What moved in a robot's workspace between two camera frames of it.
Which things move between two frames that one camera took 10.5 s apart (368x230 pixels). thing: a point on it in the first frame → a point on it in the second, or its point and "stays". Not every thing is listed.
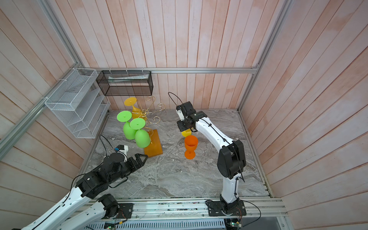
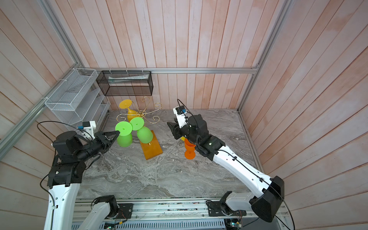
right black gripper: [181, 128] → [177, 131]
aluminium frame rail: [257, 69] stays
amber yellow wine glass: [136, 113] → [126, 103]
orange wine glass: [190, 143] stays
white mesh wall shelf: [78, 102] stays
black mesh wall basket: [125, 83] stays
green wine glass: [125, 116] → [125, 138]
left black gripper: [140, 163] → [106, 142]
